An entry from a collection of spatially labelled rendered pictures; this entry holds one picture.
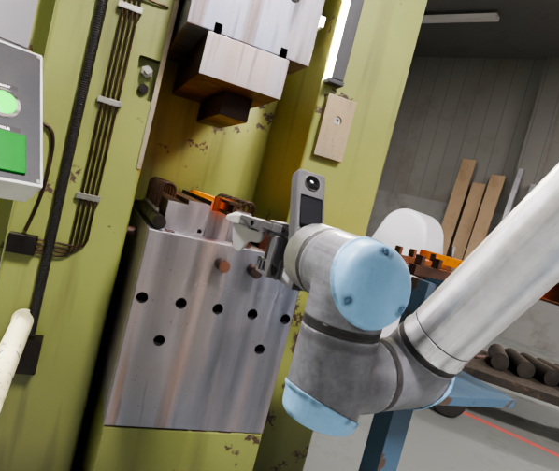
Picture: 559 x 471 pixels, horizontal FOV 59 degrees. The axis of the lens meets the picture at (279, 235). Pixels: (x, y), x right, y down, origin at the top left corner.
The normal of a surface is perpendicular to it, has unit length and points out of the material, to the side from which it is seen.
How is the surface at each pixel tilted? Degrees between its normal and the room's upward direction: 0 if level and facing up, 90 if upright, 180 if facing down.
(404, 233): 90
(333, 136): 90
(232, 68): 90
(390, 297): 85
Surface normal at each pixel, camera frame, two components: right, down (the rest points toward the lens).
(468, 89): -0.59, -0.09
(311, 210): 0.44, -0.33
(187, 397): 0.35, 0.15
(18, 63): 0.73, -0.29
